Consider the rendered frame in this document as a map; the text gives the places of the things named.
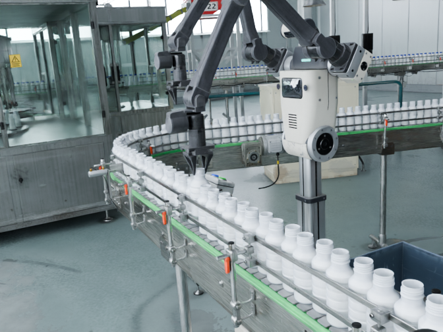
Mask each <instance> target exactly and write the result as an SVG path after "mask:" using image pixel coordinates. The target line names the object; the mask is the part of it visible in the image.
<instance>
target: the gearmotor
mask: <svg viewBox="0 0 443 332"><path fill-rule="evenodd" d="M282 136H283V134H271V135H266V136H260V137H259V138H258V141H256V142H243V144H241V153H242V164H243V167H244V168H247V167H250V166H257V165H262V156H263V155H270V154H276V155H277V159H278V160H277V164H278V177H277V179H276V181H275V182H274V183H273V184H275V183H276V182H277V180H278V178H279V175H280V170H279V158H278V156H279V155H280V153H287V152H286V151H285V150H284V148H283V144H282ZM273 184H271V185H269V186H272V185H273ZM269 186H265V187H262V188H267V187H269ZM262 188H258V189H262Z"/></svg>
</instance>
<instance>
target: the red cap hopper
mask: <svg viewBox="0 0 443 332"><path fill-rule="evenodd" d="M193 1H194V0H183V3H192V2H193ZM221 1H222V0H210V2H209V4H208V6H207V7H206V9H205V10H204V12H203V13H202V16H201V17H203V18H200V19H199V20H212V19H218V16H219V14H214V13H216V12H217V11H219V10H220V9H221V8H222V4H221ZM211 16H214V17H211ZM235 27H236V38H237V47H234V43H233V32H232V33H231V36H230V38H229V41H230V47H226V48H225V50H229V51H228V52H227V53H226V54H225V55H224V56H223V57H222V58H221V61H220V64H221V62H222V61H223V60H224V59H225V58H226V57H227V56H228V54H229V53H230V52H231V56H230V57H229V58H228V59H227V61H226V62H225V63H226V64H228V62H229V61H230V60H231V70H233V67H235V54H236V52H237V62H238V67H240V69H241V67H242V59H241V35H240V23H239V17H238V19H237V21H236V23H235ZM189 39H190V40H189V41H188V43H187V55H188V64H189V73H190V70H192V72H193V73H195V70H196V60H197V61H199V62H200V59H201V58H202V56H201V55H200V54H198V53H197V52H204V50H205V49H194V33H193V31H192V34H191V36H190V38H189ZM234 49H235V50H234ZM196 55H197V56H198V57H199V58H200V59H199V58H198V57H197V56H196ZM241 92H243V88H242V87H241V86H239V93H241ZM233 93H237V89H236V87H233ZM233 106H234V117H236V118H237V123H238V111H237V96H234V97H233ZM240 108H241V117H244V116H245V108H244V96H240Z"/></svg>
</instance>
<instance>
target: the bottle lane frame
mask: <svg viewBox="0 0 443 332"><path fill-rule="evenodd" d="M114 181H115V184H116V186H117V187H118V188H119V193H120V195H121V196H122V198H120V199H121V208H120V207H119V206H117V207H118V210H119V211H120V212H121V213H122V214H123V215H124V216H125V217H126V218H127V219H128V220H129V221H130V222H132V221H131V217H130V212H131V210H130V203H129V193H128V194H127V195H126V194H125V187H124V186H119V183H123V182H122V181H121V180H119V179H117V178H114ZM132 194H133V205H134V212H135V213H140V212H142V205H144V210H145V212H144V213H142V214H139V215H136V223H139V222H143V220H144V218H143V214H144V215H145V216H146V222H144V223H142V224H138V226H137V228H138V229H139V230H140V231H141V232H142V233H144V234H145V235H146V236H147V237H148V238H149V239H150V240H151V241H152V242H153V243H154V244H155V245H156V246H157V247H158V248H159V249H161V248H160V236H163V237H164V238H165V239H166V240H168V241H169V239H168V232H167V220H166V225H164V224H163V218H162V214H161V213H160V214H157V215H156V214H155V211H158V210H161V209H160V208H158V207H157V206H156V205H154V204H153V203H152V202H150V201H149V200H147V199H146V198H144V197H143V196H141V194H139V193H138V192H136V191H135V190H133V189H132ZM171 226H172V233H173V245H174V247H178V246H182V245H184V241H183V237H184V236H185V237H186V240H187V245H186V246H184V247H183V248H179V249H177V251H176V253H175V257H176V259H178V258H182V257H184V256H185V252H184V250H185V248H186V249H187V254H188V257H187V258H185V259H183V260H179V261H178V262H177V265H178V266H179V267H180V268H181V269H182V270H183V271H184V272H185V273H186V274H187V275H188V276H189V277H191V278H192V279H193V280H194V281H195V282H196V283H197V284H198V285H199V286H201V287H202V288H203V289H204V290H205V291H206V292H207V293H208V294H209V295H210V296H211V297H212V298H213V299H214V300H215V301H216V302H217V303H219V304H220V305H221V306H222V307H223V308H224V309H225V310H226V311H227V312H229V313H230V314H231V315H233V309H232V307H231V306H230V302H231V301H232V299H231V280H230V272H229V273H228V274H226V272H225V264H224V260H220V261H216V256H220V255H223V254H222V253H221V252H220V251H218V250H216V249H215V247H213V246H211V245H210V244H209V243H207V242H206V241H204V239H201V238H200V237H199V236H197V235H196V234H195V233H193V232H192V231H190V229H187V228H186V227H185V226H183V225H182V224H181V223H179V222H178V221H177V220H175V219H174V218H173V217H171ZM235 267H236V278H237V298H238V301H239V302H244V301H246V300H249V299H250V298H251V294H250V291H251V290H250V288H252V289H254V294H255V300H252V301H251V302H252V303H253V304H255V306H256V315H253V316H251V317H250V318H247V319H244V320H243V322H242V326H243V327H244V328H245V329H247V330H248V331H249V332H331V331H330V330H329V328H330V327H324V326H323V325H321V324H320V323H318V319H313V318H311V317H310V316H309V315H307V312H303V311H302V310H300V309H299V308H298V307H297V305H296V304H292V303H290V302H289V301H288V300H287V298H288V297H287V298H284V297H282V296H281V295H280V294H278V291H274V290H272V289H271V288H270V287H269V285H265V284H264V283H263V282H262V281H261V279H260V280H259V279H257V278H256V277H255V276H254V274H250V273H249V272H248V271H246V269H243V268H242V267H241V266H239V264H236V263H235ZM251 302H249V303H247V304H244V305H242V308H241V309H240V313H241V317H244V316H247V315H249V314H251V313H252V312H251Z"/></svg>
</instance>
